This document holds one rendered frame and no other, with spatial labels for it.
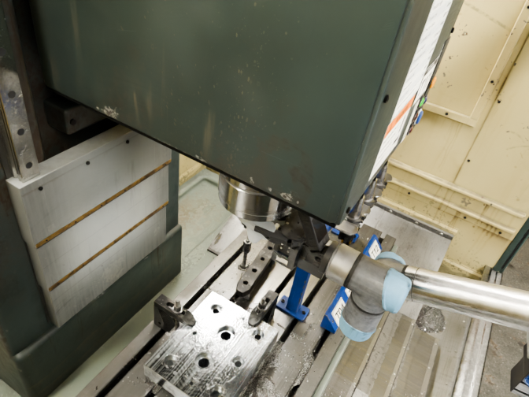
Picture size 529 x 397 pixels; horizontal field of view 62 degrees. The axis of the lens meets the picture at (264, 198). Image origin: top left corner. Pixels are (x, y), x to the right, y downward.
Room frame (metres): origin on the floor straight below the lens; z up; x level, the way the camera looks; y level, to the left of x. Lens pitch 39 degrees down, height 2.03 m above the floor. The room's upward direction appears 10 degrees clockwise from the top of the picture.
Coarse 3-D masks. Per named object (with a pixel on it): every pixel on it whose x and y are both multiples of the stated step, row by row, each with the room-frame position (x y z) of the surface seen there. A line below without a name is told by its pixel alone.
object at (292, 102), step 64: (64, 0) 0.73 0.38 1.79; (128, 0) 0.67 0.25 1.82; (192, 0) 0.62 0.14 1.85; (256, 0) 0.58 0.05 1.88; (320, 0) 0.54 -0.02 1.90; (384, 0) 0.51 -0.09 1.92; (64, 64) 0.74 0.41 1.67; (128, 64) 0.67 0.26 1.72; (192, 64) 0.62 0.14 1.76; (256, 64) 0.58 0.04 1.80; (320, 64) 0.54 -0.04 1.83; (384, 64) 0.51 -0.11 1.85; (192, 128) 0.62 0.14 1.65; (256, 128) 0.57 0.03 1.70; (320, 128) 0.53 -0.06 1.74; (384, 128) 0.59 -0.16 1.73; (320, 192) 0.52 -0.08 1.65
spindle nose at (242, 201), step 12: (228, 180) 0.64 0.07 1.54; (228, 192) 0.64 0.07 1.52; (240, 192) 0.63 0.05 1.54; (252, 192) 0.62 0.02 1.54; (228, 204) 0.64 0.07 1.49; (240, 204) 0.62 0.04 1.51; (252, 204) 0.62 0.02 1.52; (264, 204) 0.62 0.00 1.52; (276, 204) 0.63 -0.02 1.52; (240, 216) 0.63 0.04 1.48; (252, 216) 0.62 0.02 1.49; (264, 216) 0.62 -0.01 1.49; (276, 216) 0.64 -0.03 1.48
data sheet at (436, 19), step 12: (444, 0) 0.68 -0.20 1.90; (432, 12) 0.62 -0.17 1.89; (444, 12) 0.72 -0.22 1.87; (432, 24) 0.66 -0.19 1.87; (432, 36) 0.70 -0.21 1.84; (420, 48) 0.63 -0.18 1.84; (432, 48) 0.74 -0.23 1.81; (420, 60) 0.67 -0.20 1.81; (408, 72) 0.61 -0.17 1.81; (420, 72) 0.71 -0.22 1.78; (408, 84) 0.64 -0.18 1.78; (408, 96) 0.68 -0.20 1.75; (396, 108) 0.61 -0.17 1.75
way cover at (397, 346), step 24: (384, 312) 1.08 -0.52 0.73; (384, 336) 0.97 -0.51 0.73; (408, 336) 0.99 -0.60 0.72; (432, 336) 1.04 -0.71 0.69; (360, 360) 0.83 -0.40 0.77; (384, 360) 0.87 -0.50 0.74; (408, 360) 0.90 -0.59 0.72; (432, 360) 0.92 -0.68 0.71; (336, 384) 0.73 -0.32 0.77; (360, 384) 0.75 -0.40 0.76; (384, 384) 0.77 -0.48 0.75; (408, 384) 0.80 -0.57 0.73
